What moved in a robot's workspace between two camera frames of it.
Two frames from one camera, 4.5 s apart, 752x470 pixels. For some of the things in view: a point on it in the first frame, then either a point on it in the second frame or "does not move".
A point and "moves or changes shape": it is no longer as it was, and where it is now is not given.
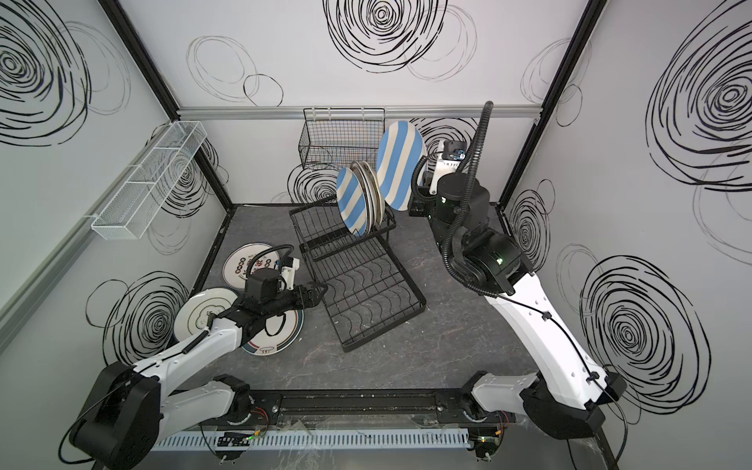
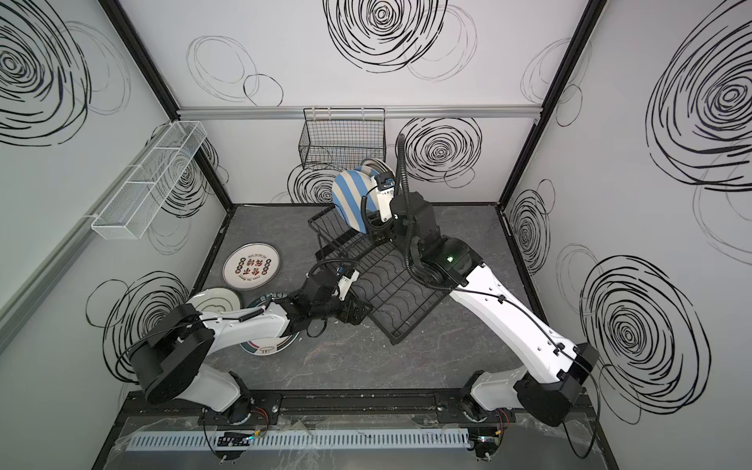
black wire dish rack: x=367 y=289 moves or changes shape
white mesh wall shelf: x=148 y=182 does not move
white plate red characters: x=236 y=264 does not move
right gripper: x=417 y=207 → x=380 y=220
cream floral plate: x=375 y=191 moves or changes shape
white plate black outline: x=192 y=315 does not move
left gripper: x=309 y=289 → x=357 y=317
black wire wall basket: x=339 y=137 does not move
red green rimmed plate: x=279 y=332 does not move
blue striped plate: x=401 y=147 → x=349 y=188
